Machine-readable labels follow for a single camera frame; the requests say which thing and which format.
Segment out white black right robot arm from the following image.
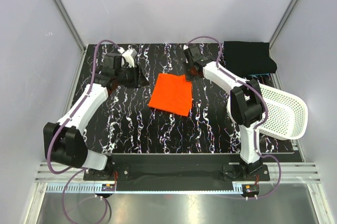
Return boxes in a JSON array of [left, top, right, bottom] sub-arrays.
[[183, 45, 268, 179]]

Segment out orange t shirt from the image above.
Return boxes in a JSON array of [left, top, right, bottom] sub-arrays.
[[148, 73, 193, 117]]

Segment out orange connector board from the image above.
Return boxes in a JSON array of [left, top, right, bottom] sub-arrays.
[[244, 185, 260, 193], [102, 184, 116, 191]]

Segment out white perforated plastic basket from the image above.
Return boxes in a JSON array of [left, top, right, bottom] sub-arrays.
[[225, 80, 308, 144]]

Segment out left aluminium corner post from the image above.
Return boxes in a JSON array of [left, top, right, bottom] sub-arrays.
[[52, 0, 86, 52]]

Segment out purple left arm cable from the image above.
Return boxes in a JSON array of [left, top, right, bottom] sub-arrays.
[[46, 39, 113, 223]]

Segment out folded black t shirt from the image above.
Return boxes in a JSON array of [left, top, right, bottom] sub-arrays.
[[224, 41, 277, 77]]

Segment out right orange connector board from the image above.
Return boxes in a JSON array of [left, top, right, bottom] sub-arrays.
[[244, 185, 260, 193]]

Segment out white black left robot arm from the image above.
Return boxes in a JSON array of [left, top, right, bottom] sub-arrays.
[[43, 49, 149, 176]]

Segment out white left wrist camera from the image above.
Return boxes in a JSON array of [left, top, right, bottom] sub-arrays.
[[117, 47, 137, 68]]

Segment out aluminium front frame rail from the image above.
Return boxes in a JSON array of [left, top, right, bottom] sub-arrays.
[[35, 162, 320, 195]]

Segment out black marble pattern mat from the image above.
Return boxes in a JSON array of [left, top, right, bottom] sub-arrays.
[[74, 42, 295, 155]]

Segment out aluminium corner post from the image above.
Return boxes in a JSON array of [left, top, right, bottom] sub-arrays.
[[52, 0, 86, 52], [269, 0, 300, 48]]

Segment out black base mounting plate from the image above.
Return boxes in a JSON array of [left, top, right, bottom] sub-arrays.
[[84, 154, 270, 194]]

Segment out right aluminium corner post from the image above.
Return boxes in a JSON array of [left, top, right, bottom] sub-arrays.
[[269, 0, 300, 48]]

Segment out left orange connector board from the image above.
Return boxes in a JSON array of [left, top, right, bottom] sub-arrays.
[[102, 184, 116, 191]]

